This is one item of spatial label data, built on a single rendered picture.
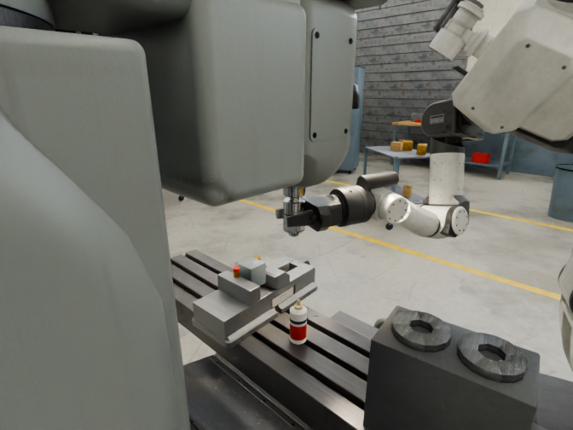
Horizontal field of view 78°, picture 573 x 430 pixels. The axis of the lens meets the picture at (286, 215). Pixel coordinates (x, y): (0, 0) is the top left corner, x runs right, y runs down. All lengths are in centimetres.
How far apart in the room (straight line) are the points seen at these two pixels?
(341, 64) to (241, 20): 24
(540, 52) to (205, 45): 66
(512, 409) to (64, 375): 52
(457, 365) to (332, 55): 51
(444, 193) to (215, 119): 76
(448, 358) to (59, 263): 51
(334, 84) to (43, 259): 50
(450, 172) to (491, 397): 64
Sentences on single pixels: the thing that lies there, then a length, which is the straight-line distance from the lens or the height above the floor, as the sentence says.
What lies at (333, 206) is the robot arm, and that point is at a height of 125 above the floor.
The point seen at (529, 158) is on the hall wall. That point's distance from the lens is 819.
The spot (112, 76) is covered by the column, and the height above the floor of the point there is 149.
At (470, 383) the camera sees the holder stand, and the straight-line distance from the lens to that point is 59.
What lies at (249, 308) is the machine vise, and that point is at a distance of 88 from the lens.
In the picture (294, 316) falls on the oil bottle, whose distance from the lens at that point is 83.
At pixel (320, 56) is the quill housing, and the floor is 154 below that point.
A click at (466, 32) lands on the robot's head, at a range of 99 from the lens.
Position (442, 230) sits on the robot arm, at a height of 113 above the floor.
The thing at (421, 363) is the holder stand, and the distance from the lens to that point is 59.
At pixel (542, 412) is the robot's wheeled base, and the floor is 57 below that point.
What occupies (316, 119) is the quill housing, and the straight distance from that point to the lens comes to 61.
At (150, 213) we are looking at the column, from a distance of 36.
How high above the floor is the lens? 148
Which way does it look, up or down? 19 degrees down
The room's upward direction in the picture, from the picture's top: straight up
